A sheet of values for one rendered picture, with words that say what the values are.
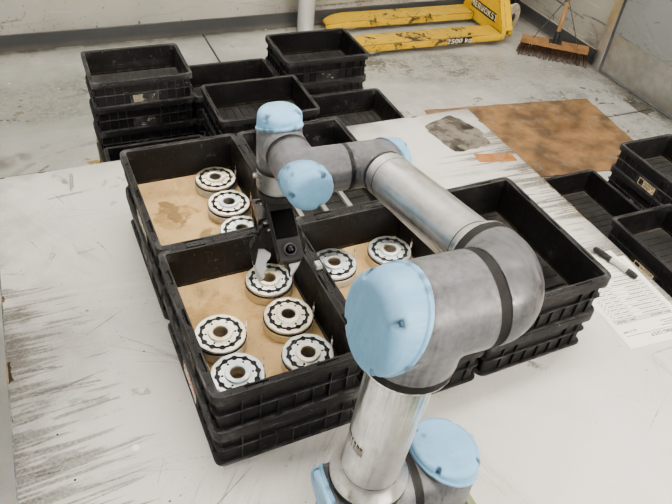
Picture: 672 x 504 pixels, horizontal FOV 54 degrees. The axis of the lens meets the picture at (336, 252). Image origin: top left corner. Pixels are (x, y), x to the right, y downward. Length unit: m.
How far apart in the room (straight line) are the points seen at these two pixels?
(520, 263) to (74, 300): 1.18
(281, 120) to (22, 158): 2.55
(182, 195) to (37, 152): 1.87
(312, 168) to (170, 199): 0.79
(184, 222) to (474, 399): 0.79
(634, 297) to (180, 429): 1.19
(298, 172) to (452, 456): 0.49
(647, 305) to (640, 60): 2.96
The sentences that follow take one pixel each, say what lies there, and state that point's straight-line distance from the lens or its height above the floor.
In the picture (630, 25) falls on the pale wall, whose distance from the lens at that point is 4.74.
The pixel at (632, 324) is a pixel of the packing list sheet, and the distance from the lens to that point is 1.82.
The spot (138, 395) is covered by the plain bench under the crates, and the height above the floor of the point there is 0.70.
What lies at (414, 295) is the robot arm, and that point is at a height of 1.40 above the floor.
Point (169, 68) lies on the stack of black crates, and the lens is 3.11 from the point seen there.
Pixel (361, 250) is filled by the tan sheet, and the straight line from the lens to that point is 1.58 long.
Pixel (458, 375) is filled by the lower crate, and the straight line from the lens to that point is 1.49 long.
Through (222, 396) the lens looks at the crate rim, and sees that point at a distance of 1.15.
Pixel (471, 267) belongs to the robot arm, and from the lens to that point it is 0.71.
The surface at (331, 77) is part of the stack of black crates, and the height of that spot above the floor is 0.50.
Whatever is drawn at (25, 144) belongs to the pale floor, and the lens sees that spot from 3.61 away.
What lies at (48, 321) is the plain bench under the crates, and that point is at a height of 0.70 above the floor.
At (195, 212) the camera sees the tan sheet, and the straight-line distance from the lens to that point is 1.67.
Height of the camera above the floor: 1.86
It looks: 41 degrees down
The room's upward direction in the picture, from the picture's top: 6 degrees clockwise
